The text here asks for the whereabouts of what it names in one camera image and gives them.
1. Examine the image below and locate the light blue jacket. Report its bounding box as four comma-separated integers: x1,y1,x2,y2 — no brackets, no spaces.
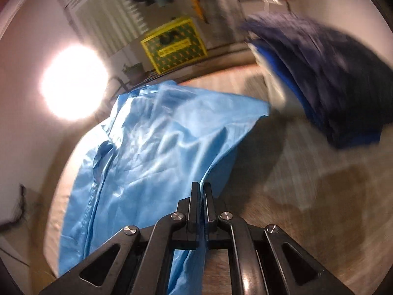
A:
58,80,271,295

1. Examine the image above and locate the white green striped cloth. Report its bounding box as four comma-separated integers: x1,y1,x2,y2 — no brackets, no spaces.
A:
57,0,148,57

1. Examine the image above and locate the folded white garment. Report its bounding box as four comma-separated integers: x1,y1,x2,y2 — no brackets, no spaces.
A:
250,44,304,111

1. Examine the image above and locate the ring light stand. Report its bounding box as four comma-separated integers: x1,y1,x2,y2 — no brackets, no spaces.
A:
106,77,131,99

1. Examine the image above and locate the pile of folded clothes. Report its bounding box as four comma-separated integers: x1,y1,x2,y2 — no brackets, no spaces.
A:
239,12,393,148

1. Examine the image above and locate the small potted plant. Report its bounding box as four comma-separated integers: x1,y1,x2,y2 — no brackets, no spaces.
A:
123,62,144,83

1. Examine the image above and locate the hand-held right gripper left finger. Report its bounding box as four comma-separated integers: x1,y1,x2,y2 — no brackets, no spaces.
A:
38,182,201,295

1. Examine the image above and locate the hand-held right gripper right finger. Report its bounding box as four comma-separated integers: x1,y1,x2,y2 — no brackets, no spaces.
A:
203,183,357,295

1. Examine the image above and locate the folded blue garment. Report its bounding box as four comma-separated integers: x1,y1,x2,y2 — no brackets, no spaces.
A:
255,44,381,146

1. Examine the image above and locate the yellow green box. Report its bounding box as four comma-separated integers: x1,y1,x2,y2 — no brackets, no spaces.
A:
140,18,209,74

